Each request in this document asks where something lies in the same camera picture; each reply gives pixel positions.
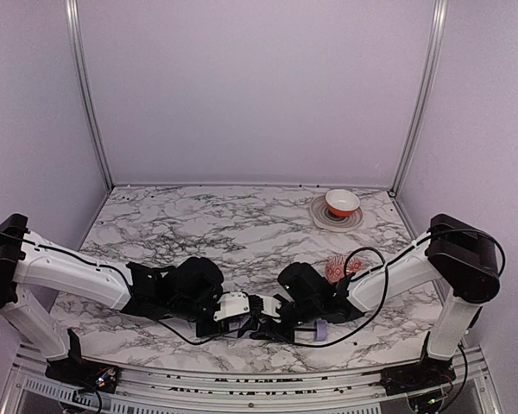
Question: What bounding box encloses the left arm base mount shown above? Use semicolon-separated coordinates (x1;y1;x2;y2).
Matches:
45;361;120;393

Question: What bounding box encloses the grey swirl plate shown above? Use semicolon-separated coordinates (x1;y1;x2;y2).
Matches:
309;196;363;233

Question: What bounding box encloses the aluminium frame post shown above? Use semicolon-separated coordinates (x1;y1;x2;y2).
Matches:
390;0;449;198
65;0;114;193

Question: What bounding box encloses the right aluminium frame post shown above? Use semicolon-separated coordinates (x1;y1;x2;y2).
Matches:
390;0;449;198

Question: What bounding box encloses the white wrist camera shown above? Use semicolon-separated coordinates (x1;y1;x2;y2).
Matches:
258;295;282;319
212;292;250;322

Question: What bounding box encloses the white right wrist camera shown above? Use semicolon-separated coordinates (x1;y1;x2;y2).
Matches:
258;295;282;319

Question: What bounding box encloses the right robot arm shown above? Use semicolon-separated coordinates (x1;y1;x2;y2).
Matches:
255;214;506;385

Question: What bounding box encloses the lilac folding umbrella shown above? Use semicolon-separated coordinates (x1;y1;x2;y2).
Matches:
220;316;328;343

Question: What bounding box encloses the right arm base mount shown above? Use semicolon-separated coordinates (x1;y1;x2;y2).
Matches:
380;361;457;396

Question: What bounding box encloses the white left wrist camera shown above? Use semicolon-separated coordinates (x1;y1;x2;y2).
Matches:
212;292;250;322

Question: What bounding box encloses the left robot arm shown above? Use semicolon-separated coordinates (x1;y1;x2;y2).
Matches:
0;214;264;391

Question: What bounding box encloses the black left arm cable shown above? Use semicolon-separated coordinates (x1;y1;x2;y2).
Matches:
153;314;225;346

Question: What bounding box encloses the orange white bowl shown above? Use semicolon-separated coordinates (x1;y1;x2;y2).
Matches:
325;189;360;217

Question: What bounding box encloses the left aluminium frame post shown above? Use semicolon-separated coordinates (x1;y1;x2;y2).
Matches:
65;0;114;193

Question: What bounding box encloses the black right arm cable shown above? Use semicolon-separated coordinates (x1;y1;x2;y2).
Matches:
284;228;507;348

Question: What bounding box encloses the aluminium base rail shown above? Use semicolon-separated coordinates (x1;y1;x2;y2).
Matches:
0;343;502;413

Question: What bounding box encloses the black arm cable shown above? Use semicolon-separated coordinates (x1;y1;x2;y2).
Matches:
153;314;225;346
284;228;507;348

